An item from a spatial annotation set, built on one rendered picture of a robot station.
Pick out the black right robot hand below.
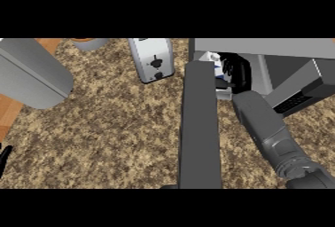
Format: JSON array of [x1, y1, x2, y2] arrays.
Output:
[[215, 52, 253, 95]]

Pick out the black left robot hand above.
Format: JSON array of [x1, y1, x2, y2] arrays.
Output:
[[0, 144, 14, 179]]

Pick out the silver toaster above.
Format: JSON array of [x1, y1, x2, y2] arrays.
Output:
[[126, 37, 177, 85]]

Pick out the white and blue milk carton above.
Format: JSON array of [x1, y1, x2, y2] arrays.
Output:
[[208, 51, 233, 101]]

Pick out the large grey rounded appliance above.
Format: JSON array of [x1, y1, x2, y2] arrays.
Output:
[[0, 37, 75, 111]]

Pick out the dark grey microwave door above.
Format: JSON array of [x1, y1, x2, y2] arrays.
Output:
[[178, 59, 224, 190]]

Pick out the grey cup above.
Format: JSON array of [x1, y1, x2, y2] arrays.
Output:
[[70, 37, 109, 51]]

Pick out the grey microwave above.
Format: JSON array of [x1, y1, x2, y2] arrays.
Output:
[[187, 37, 335, 118]]

